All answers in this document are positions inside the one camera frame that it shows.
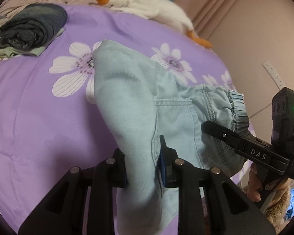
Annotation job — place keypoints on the black tracker box green light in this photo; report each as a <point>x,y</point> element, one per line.
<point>282,116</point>

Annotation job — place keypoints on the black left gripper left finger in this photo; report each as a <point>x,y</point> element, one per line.
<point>81,202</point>

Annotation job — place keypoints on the purple floral bed cover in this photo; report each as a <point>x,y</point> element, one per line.
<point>49,119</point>

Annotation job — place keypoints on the dark folded jeans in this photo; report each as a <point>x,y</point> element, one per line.
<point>33,26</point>

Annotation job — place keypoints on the white wall power strip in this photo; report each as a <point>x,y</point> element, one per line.
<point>273,74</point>

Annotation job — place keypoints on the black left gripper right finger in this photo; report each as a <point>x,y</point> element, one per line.
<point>208,201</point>

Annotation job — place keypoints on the green folded garment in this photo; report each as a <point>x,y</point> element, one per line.
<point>10,52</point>

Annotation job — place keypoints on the brown fuzzy blanket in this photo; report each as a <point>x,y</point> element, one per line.
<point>276,213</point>

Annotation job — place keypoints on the person right hand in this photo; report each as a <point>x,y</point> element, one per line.
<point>255,186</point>

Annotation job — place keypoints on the white goose plush toy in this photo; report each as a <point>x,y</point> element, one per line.
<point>163,11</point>

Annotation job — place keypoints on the light blue denim pants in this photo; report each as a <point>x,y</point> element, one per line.
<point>141,101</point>

